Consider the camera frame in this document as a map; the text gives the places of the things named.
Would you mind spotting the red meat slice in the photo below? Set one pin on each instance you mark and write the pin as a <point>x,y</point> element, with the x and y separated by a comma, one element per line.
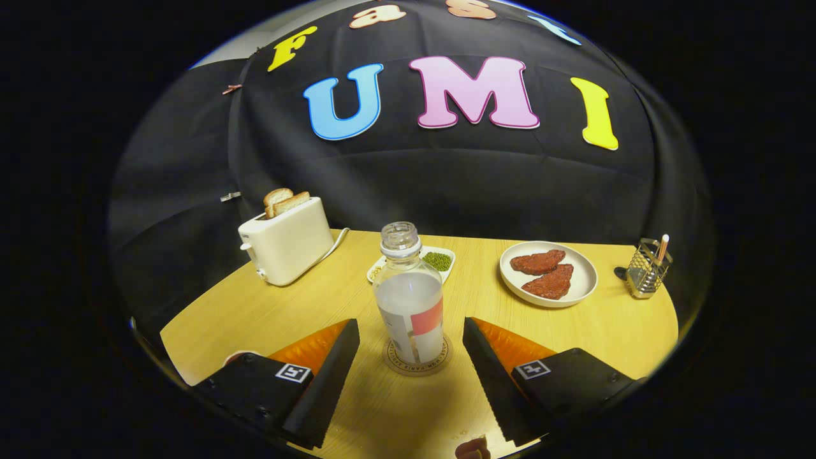
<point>537,262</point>
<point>549,282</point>

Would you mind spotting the toast slice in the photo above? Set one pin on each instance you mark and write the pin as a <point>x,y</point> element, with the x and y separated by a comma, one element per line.
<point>276,196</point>
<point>293,203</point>

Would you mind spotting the white divided dish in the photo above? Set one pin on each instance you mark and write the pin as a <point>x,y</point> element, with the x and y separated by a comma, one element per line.
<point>440,261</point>

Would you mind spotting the silver clip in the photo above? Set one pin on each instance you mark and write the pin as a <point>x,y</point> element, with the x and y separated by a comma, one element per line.
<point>230,196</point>

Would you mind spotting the white round plate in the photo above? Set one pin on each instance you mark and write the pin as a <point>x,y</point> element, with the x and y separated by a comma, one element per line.
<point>586,274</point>

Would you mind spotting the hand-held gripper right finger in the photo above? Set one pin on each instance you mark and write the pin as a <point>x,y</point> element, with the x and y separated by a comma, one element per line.
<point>497,389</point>

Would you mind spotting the clear juice bottle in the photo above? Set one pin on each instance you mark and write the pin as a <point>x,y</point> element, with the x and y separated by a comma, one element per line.
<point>408,306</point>

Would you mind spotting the wooden table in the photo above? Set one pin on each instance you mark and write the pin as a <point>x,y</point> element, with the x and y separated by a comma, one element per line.
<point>319,299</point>

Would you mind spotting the cream toaster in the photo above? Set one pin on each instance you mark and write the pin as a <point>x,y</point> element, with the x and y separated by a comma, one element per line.
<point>290,245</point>

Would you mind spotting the round wooden coaster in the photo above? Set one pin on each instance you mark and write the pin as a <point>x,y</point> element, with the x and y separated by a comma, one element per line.
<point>417,370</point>

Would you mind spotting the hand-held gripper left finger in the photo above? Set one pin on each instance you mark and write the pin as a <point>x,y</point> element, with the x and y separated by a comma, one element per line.
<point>328,389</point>

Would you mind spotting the small black object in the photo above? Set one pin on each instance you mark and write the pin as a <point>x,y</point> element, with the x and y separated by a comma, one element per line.
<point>621,273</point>

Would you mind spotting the pink clip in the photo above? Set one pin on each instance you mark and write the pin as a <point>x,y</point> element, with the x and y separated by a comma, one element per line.
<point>231,88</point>

